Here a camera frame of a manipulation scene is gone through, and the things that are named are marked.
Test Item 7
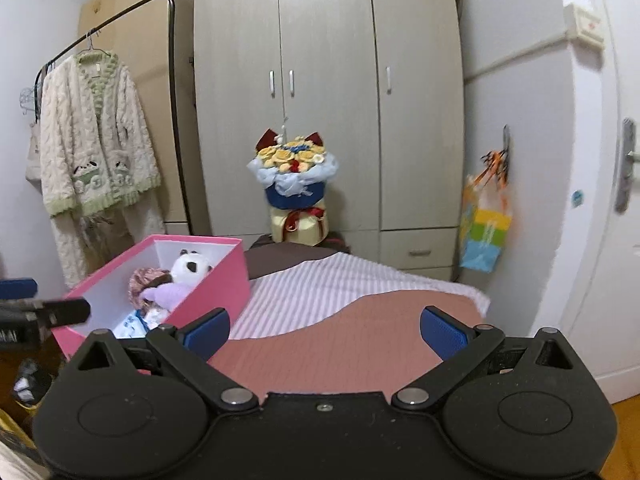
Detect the black wall hook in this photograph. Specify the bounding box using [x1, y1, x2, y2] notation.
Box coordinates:
[501, 125, 511, 185]

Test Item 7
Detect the flower bouquet blue wrap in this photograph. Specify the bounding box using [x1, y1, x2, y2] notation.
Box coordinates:
[247, 129, 338, 246]

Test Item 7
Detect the grey wardrobe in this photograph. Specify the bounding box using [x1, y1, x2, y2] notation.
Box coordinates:
[194, 0, 463, 280]

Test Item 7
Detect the colourful paper gift bag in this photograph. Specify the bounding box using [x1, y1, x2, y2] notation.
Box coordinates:
[459, 150, 512, 273]

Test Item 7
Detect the white panda plush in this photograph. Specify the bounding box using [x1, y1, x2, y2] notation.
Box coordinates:
[170, 249, 213, 287]

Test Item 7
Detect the black clothes rack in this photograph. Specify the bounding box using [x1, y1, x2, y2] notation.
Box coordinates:
[32, 0, 193, 234]

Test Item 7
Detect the striped pink bed cover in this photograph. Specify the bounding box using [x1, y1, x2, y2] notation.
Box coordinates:
[209, 244, 490, 398]

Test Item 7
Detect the white door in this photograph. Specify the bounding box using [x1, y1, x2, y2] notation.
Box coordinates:
[558, 0, 639, 403]

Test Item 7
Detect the pink cardboard box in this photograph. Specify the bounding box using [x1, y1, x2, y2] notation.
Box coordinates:
[53, 235, 250, 358]

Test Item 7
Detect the purple plush toy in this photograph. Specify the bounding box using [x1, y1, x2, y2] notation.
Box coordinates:
[140, 283, 193, 312]

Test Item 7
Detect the large blue-white wipes pack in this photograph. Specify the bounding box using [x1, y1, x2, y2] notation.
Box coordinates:
[113, 307, 169, 339]

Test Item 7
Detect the pink floral scrunchie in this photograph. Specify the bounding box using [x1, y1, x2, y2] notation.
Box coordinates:
[128, 268, 171, 310]

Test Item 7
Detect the cream knitted cardigan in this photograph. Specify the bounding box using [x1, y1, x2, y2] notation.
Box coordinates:
[40, 50, 165, 288]

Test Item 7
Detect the metal door handle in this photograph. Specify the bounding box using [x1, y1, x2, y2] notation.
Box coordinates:
[615, 118, 639, 214]

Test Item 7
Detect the white wall switch box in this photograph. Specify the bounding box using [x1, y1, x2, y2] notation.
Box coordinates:
[564, 3, 605, 51]

